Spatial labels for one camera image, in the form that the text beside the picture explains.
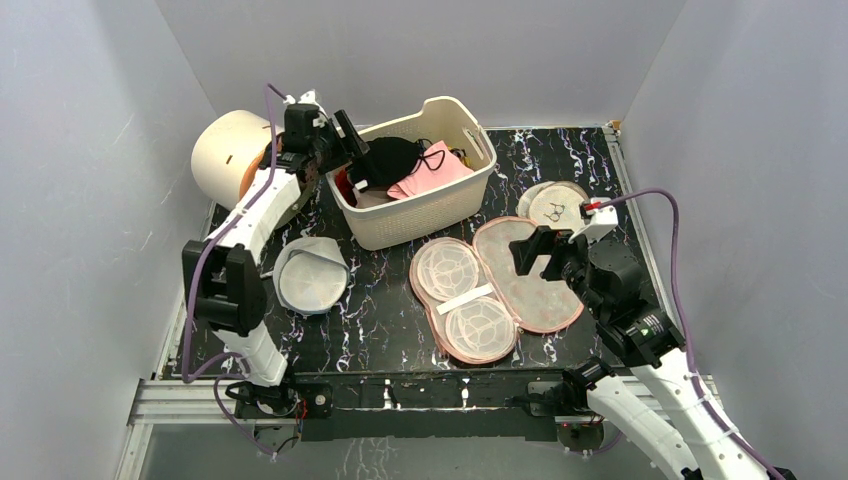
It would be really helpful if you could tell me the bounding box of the cream perforated laundry basket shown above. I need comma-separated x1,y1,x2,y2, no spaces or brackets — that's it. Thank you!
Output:
325,96,497,251

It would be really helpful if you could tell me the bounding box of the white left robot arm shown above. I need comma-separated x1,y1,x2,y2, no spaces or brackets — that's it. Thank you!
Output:
181,100,368,416

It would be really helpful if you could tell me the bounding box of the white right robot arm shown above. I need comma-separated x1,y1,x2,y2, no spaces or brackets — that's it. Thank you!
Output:
509,226,794,479

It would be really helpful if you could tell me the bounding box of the red garment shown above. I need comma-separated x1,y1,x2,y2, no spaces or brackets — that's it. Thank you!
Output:
334,170,356,206

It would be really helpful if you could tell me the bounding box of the floral mesh laundry bag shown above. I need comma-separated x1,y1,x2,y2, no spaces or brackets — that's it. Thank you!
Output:
409,216,584,365

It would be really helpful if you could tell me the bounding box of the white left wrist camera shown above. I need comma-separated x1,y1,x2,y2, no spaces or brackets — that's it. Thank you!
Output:
283,89,328,127

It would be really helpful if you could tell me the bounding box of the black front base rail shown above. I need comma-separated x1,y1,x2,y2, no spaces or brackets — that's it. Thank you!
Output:
226,368,596,442

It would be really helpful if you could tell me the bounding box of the black bra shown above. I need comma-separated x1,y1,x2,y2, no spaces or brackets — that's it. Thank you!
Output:
346,137,446,191

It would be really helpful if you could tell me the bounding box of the yellow garment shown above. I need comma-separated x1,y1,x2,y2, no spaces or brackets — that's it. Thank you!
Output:
452,149,471,168

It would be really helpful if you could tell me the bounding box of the round white embroidered laundry bag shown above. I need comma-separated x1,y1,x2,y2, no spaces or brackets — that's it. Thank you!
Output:
516,181,589,231

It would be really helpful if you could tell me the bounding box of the white cylindrical drawer cabinet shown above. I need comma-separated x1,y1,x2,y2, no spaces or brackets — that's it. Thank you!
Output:
191,110,283,213

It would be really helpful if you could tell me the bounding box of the white mesh laundry bag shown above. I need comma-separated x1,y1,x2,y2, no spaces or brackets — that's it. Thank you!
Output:
272,237,351,316

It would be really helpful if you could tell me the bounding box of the pink garment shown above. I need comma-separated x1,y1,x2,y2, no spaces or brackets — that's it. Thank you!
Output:
387,141,473,200

